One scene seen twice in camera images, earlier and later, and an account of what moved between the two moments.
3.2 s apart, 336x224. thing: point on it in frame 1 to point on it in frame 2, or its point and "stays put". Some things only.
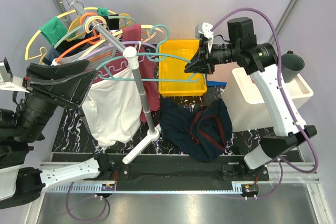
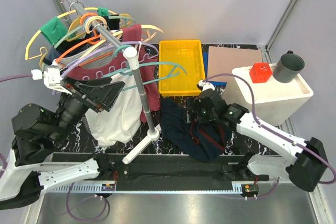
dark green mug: (292, 64) stays put
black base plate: (178, 171) stays put
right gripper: (202, 62) to (191, 104)
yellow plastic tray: (171, 67) stays put
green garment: (55, 30) stays put
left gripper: (74, 89) to (101, 95)
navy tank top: (202, 133) stays put
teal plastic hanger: (157, 56) to (147, 64)
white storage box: (249, 110) stays put
